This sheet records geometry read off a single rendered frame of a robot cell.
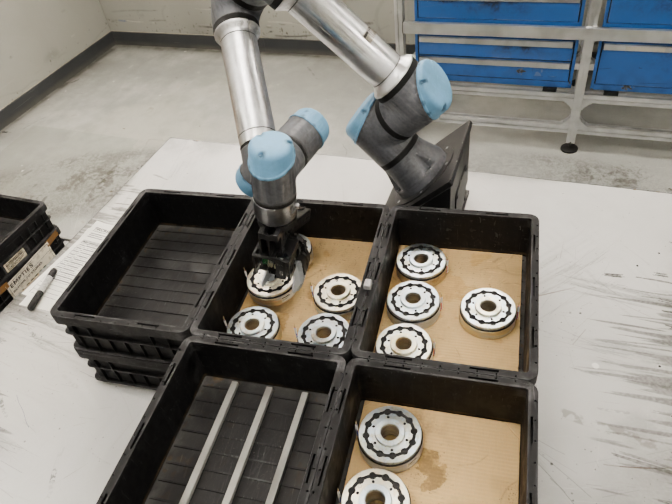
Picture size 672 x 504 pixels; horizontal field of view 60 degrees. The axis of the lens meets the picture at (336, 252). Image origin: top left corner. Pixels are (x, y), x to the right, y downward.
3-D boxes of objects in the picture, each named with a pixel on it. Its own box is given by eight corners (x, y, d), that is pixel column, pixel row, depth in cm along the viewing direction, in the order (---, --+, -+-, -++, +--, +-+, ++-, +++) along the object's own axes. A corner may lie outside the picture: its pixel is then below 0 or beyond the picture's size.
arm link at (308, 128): (277, 127, 112) (248, 158, 105) (310, 95, 104) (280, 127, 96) (306, 157, 114) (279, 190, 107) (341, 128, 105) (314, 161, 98)
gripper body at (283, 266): (253, 276, 110) (246, 229, 101) (268, 245, 116) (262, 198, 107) (292, 284, 109) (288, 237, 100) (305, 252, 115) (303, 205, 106)
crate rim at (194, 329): (262, 203, 134) (260, 195, 132) (391, 213, 126) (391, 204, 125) (189, 342, 107) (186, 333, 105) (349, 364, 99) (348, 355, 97)
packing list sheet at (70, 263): (91, 221, 171) (91, 219, 171) (157, 232, 164) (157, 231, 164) (12, 303, 150) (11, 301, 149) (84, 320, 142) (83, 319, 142)
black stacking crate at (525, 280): (528, 421, 98) (536, 382, 90) (356, 395, 106) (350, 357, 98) (531, 257, 125) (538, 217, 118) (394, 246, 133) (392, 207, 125)
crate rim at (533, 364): (536, 390, 91) (538, 381, 90) (350, 364, 99) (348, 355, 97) (538, 223, 119) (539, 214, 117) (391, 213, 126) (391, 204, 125)
